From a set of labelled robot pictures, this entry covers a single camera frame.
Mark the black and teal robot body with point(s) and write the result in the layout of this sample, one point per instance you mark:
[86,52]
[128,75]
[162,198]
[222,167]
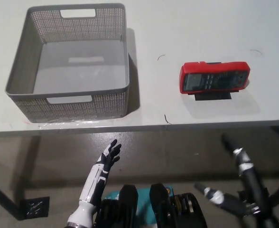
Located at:
[130,204]

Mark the black tape patch on table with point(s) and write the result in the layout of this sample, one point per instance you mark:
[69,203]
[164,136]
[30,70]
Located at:
[213,97]

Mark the grey perforated plastic basket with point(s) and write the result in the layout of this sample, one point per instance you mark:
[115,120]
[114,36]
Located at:
[58,35]

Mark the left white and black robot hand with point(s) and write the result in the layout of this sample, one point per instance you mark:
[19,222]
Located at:
[107,158]

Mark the red digital multimeter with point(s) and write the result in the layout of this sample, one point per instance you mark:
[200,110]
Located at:
[215,79]

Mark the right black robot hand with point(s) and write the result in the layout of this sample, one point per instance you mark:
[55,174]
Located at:
[242,159]

